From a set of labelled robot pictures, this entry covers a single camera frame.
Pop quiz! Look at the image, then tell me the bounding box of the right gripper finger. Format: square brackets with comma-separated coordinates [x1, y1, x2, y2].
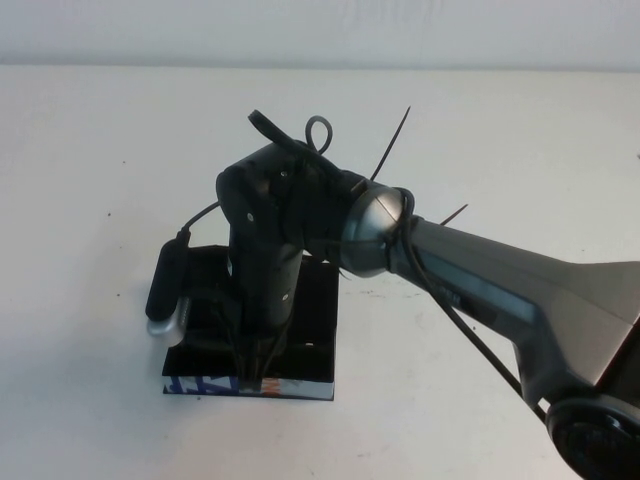
[247, 344, 266, 393]
[263, 337, 289, 376]

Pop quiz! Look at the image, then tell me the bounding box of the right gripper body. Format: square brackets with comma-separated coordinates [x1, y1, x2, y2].
[226, 238, 304, 347]

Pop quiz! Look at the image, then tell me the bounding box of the black glasses case printed side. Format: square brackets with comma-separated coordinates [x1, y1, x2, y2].
[160, 243, 339, 403]

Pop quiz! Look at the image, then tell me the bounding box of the long black zip tie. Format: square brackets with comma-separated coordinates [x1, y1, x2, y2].
[369, 105, 413, 181]

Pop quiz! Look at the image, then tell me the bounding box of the right black camera mount bracket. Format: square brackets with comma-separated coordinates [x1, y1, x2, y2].
[183, 244, 237, 347]

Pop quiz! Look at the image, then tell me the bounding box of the right wrist camera black silver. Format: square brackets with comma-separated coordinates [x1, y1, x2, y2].
[144, 236, 194, 347]

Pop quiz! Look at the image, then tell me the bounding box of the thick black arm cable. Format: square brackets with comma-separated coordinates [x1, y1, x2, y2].
[247, 109, 352, 175]

